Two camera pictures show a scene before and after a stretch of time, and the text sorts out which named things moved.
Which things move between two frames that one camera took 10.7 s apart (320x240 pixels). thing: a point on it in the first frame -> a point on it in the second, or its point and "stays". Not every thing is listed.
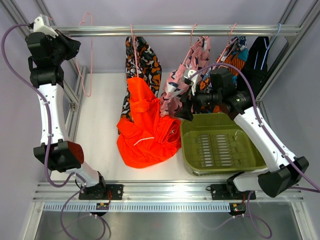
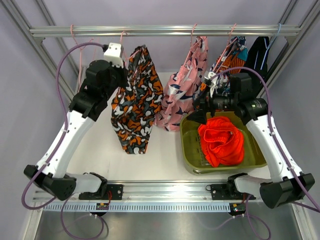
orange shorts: (146, 136) -> (223, 143)
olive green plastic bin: (212, 143) stays
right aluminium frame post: (293, 41) stays
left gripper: (71, 45) -> (124, 73)
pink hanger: (91, 59) -> (81, 52)
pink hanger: (135, 50) -> (125, 57)
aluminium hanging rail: (177, 30) stays
